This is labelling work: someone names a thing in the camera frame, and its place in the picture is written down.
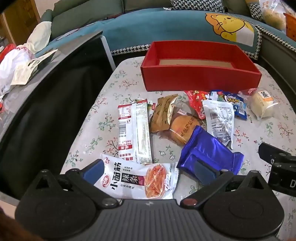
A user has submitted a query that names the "orange plastic basket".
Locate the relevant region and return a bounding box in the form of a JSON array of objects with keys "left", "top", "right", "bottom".
[{"left": 283, "top": 13, "right": 296, "bottom": 42}]

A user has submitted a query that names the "red gummy candy packet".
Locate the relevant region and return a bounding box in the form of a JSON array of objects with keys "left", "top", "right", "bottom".
[{"left": 184, "top": 90, "right": 213, "bottom": 120}]

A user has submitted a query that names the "white steamed cake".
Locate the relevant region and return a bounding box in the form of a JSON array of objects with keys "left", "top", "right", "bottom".
[{"left": 239, "top": 88, "right": 280, "bottom": 120}]

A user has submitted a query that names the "white printed pouch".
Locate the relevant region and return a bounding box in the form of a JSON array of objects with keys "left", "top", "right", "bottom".
[{"left": 202, "top": 100, "right": 235, "bottom": 147}]

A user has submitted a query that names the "large houndstooth pillow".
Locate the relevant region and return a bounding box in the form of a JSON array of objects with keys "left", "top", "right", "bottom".
[{"left": 170, "top": 0, "right": 225, "bottom": 13}]

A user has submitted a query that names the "green white wafer packet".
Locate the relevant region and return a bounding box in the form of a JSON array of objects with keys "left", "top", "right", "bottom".
[{"left": 147, "top": 102, "right": 158, "bottom": 116}]

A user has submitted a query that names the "red cardboard box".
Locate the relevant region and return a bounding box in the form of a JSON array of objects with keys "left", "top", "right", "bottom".
[{"left": 140, "top": 41, "right": 262, "bottom": 92}]

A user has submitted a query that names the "gold foil snack packet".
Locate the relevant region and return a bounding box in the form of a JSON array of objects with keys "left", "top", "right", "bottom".
[{"left": 150, "top": 94, "right": 178, "bottom": 133}]

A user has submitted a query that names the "white red label snack packet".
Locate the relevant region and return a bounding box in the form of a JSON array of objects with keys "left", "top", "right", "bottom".
[{"left": 117, "top": 103, "right": 139, "bottom": 163}]

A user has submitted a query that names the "blue houndstooth trim sofa cover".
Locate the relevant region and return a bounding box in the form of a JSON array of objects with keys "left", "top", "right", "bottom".
[{"left": 254, "top": 19, "right": 296, "bottom": 52}]

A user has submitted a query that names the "small houndstooth pillow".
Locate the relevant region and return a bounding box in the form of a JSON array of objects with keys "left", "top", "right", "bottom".
[{"left": 245, "top": 0, "right": 264, "bottom": 21}]

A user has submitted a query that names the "cream cloth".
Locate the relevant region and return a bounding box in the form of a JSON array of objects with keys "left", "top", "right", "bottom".
[{"left": 26, "top": 21, "right": 52, "bottom": 55}]

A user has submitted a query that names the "white spicy strip snack packet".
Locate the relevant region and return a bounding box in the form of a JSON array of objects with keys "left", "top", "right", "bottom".
[{"left": 94, "top": 153, "right": 179, "bottom": 200}]

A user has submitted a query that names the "clear bag of bread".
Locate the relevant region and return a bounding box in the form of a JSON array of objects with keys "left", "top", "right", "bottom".
[{"left": 259, "top": 0, "right": 292, "bottom": 33}]

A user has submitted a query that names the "white green checked snack packet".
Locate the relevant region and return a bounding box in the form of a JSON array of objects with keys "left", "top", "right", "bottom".
[{"left": 135, "top": 99, "right": 153, "bottom": 165}]

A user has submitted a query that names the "dark glass side table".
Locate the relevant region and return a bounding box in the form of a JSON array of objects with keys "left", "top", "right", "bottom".
[{"left": 0, "top": 30, "right": 116, "bottom": 207}]

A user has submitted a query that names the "blue lion print sofa cover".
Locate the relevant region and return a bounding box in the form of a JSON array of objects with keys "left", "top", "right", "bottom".
[{"left": 35, "top": 10, "right": 263, "bottom": 61}]

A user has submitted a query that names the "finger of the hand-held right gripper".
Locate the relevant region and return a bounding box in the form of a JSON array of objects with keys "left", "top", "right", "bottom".
[{"left": 258, "top": 142, "right": 296, "bottom": 165}]

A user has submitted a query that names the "green sofa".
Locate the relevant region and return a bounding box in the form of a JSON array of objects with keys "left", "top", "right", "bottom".
[{"left": 40, "top": 0, "right": 296, "bottom": 77}]

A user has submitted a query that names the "blue candy packet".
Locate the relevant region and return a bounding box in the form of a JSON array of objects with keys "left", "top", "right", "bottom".
[{"left": 210, "top": 91, "right": 247, "bottom": 120}]

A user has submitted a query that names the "round cake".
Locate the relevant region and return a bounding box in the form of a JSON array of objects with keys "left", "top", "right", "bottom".
[{"left": 158, "top": 108, "right": 207, "bottom": 146}]

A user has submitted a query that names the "blue foil snack packet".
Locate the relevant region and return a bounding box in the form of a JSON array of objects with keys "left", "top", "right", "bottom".
[{"left": 176, "top": 126, "right": 244, "bottom": 176}]

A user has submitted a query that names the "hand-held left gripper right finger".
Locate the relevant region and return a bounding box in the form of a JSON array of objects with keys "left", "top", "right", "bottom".
[{"left": 180, "top": 160, "right": 275, "bottom": 207}]

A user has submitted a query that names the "white plastic bag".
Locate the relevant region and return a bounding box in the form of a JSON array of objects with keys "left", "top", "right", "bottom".
[
  {"left": 10, "top": 49, "right": 58, "bottom": 86},
  {"left": 0, "top": 45, "right": 35, "bottom": 95}
]

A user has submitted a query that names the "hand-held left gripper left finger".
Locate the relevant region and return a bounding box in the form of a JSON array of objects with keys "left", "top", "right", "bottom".
[{"left": 28, "top": 159, "right": 119, "bottom": 207}]

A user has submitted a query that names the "wooden cabinet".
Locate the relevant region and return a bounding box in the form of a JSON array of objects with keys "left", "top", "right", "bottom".
[{"left": 0, "top": 0, "right": 41, "bottom": 47}]

